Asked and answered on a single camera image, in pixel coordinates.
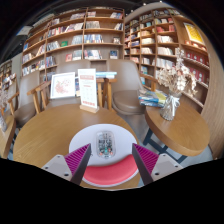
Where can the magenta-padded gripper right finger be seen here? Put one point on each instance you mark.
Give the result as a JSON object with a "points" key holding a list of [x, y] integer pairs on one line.
{"points": [[146, 159]]}

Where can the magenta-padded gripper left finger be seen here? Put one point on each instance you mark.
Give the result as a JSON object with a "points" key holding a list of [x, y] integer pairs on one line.
{"points": [[76, 159]]}

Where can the transparent computer mouse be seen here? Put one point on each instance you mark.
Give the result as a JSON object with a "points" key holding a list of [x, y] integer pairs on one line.
{"points": [[105, 144]]}

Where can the white mouse pad, red rest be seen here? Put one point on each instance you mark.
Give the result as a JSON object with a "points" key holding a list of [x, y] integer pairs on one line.
{"points": [[110, 173]]}

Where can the round wooden side table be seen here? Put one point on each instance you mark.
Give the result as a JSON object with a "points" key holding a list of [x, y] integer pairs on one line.
{"points": [[6, 136], [180, 131]]}

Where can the glass vase, dried flowers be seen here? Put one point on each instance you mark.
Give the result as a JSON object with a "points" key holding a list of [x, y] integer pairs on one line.
{"points": [[2, 121], [170, 106]]}

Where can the brown armchair, wooden arms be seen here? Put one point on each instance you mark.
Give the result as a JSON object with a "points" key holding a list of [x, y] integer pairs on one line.
{"points": [[25, 111], [65, 101], [128, 98]]}

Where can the stack of colourful books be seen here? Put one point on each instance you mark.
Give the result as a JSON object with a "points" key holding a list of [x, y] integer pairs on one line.
{"points": [[151, 99]]}

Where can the white sign, wooden base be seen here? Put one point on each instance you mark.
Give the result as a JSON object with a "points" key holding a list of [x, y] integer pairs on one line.
{"points": [[87, 88]]}

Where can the dark book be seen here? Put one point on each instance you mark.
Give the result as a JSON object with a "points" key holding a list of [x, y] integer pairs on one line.
{"points": [[77, 87]]}

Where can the white framed floral picture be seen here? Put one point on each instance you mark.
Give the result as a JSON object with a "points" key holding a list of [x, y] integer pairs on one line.
{"points": [[62, 85]]}

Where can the stack of blue books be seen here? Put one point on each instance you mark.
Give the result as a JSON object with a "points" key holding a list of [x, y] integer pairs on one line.
{"points": [[106, 74]]}

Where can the distant wooden bookshelf unit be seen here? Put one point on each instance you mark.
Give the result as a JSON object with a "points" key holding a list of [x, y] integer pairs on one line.
{"points": [[6, 71]]}

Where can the curved wooden bookshelf unit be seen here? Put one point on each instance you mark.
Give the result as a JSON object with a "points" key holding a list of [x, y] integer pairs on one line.
{"points": [[160, 40]]}

